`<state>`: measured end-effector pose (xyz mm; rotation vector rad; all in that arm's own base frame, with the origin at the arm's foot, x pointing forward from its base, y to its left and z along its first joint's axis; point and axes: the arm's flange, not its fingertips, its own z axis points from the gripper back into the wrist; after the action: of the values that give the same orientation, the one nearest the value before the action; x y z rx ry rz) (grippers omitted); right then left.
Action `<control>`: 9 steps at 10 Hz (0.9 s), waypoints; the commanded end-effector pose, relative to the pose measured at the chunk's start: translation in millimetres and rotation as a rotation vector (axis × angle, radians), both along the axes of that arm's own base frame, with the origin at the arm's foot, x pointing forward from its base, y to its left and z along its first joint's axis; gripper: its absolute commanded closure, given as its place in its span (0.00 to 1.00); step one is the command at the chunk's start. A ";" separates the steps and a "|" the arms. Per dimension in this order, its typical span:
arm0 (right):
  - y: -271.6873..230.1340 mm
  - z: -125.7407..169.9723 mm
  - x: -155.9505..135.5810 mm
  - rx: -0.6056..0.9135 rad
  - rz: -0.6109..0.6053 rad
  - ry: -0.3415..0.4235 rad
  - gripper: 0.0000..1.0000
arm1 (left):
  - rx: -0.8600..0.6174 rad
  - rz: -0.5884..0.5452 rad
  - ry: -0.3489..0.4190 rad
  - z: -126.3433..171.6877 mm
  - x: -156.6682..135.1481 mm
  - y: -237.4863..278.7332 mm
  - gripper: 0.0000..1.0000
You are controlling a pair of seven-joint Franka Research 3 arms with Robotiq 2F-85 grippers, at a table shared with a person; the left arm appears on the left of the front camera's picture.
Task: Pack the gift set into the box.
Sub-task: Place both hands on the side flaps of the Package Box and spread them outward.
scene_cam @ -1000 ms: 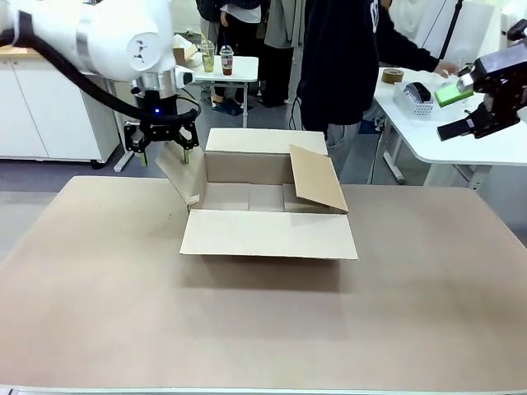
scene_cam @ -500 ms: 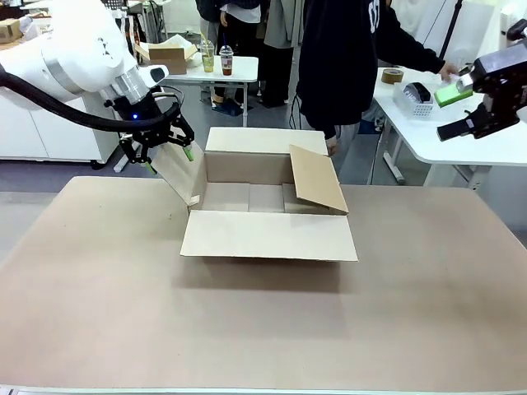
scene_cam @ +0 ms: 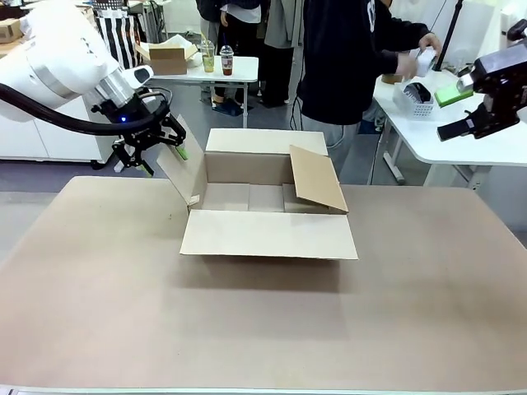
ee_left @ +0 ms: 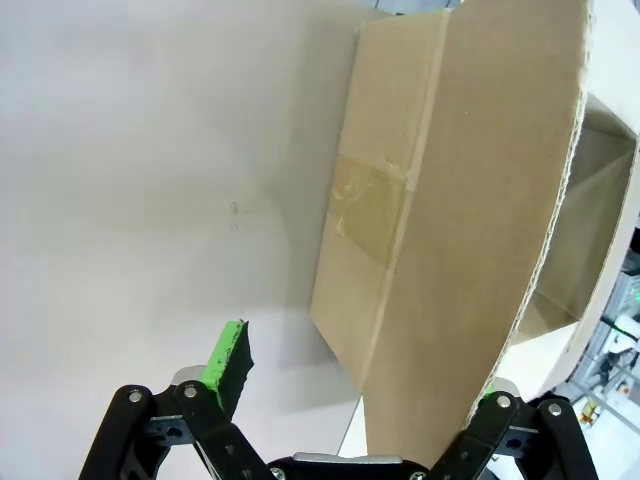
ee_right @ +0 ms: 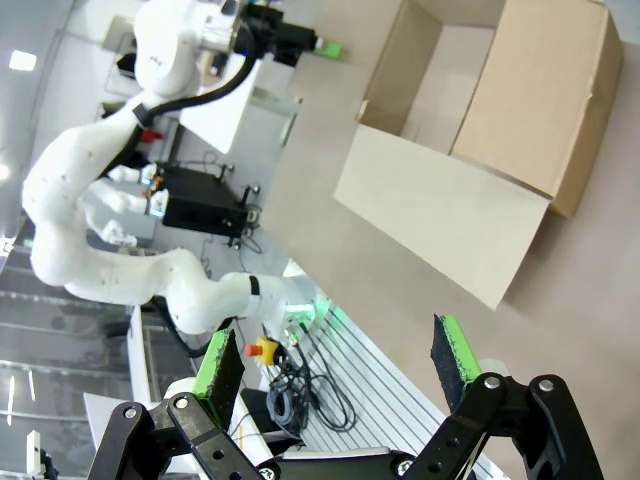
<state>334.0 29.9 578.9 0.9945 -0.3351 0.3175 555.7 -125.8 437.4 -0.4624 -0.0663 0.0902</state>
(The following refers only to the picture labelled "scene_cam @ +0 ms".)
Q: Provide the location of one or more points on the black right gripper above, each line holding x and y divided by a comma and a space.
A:
504, 76

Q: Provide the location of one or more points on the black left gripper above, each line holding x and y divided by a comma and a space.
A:
136, 119

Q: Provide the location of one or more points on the small white gift box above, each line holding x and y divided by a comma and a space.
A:
427, 61

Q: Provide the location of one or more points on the large brown cardboard box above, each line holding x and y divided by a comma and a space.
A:
267, 234

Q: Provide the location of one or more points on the person's left forearm dark sleeve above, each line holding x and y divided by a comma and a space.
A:
407, 29

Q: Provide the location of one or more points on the person's right forearm dark sleeve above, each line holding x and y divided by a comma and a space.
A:
390, 62

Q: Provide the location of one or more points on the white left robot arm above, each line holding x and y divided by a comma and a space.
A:
53, 53

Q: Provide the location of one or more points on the small tan box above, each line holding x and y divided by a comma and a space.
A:
391, 79

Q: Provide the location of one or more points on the small open cardboard box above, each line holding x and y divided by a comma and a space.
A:
169, 59

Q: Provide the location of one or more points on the cardboard box on shelf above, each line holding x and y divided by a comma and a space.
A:
9, 31

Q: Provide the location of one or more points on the person's right hand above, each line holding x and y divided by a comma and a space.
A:
408, 66

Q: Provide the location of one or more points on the person's left hand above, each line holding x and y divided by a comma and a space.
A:
431, 40

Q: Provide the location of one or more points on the white curved side table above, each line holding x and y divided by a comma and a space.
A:
444, 144

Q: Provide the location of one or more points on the white plastic mesh basket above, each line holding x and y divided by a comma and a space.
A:
420, 110

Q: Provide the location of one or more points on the black item in basket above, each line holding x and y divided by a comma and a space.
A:
419, 92

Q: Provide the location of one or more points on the black tripod pole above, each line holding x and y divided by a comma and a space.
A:
452, 29

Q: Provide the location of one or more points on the plastic cup green drink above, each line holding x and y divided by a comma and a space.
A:
208, 59

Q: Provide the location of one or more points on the white low cabinet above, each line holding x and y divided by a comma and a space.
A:
49, 140

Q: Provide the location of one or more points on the plastic cup brown drink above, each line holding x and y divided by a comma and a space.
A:
227, 61

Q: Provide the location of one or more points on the black white striped bag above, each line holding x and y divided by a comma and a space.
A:
119, 39

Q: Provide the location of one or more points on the white rectangular table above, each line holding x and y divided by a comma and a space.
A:
243, 68

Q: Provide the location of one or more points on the person in dark hoodie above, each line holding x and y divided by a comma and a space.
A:
337, 61

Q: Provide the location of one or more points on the bystander in black trousers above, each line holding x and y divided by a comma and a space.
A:
214, 16

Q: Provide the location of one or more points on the bystander in grey coat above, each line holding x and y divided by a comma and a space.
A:
284, 41

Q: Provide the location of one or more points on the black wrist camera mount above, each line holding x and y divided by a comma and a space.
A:
519, 31

